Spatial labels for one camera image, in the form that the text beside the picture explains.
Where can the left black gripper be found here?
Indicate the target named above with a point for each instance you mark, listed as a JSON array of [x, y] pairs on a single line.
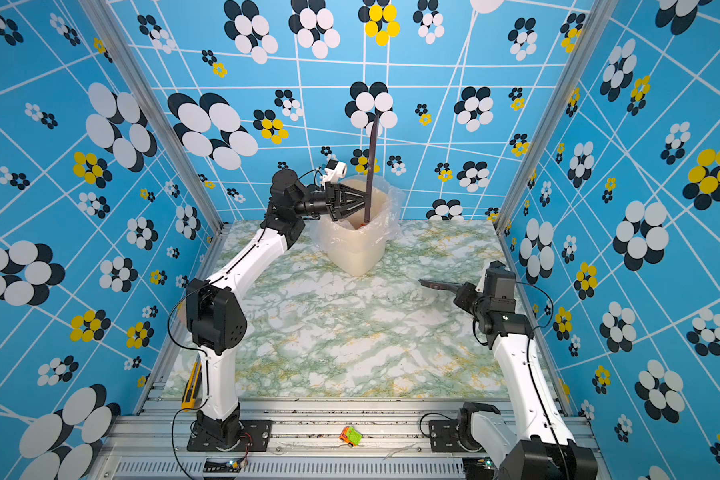
[[334, 202]]

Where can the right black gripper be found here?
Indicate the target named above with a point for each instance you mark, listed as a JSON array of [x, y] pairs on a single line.
[[463, 300]]

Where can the black dustpan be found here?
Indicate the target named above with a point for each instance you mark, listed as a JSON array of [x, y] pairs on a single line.
[[370, 171]]

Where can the black pink hand brush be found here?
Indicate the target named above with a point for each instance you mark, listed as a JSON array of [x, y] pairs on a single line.
[[440, 285]]

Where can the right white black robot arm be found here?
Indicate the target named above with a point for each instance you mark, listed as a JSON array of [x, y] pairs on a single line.
[[541, 446]]

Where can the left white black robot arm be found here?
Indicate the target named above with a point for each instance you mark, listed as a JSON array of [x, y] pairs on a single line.
[[214, 316]]

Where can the beige trash bin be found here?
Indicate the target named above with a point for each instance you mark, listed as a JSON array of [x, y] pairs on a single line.
[[357, 264]]

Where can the small green orange toy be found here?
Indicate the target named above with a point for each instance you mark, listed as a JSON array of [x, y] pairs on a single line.
[[351, 436]]

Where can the yellow utility knife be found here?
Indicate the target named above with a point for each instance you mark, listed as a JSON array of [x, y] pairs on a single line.
[[192, 389]]

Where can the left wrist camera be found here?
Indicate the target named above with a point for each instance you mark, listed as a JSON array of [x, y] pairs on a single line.
[[334, 171]]

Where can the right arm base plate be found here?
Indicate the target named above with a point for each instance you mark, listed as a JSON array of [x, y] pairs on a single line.
[[443, 436]]

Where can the aluminium frame rail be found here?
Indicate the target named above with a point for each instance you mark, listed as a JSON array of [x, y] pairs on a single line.
[[298, 438]]

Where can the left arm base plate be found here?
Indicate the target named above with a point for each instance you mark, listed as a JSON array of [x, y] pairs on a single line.
[[233, 436]]

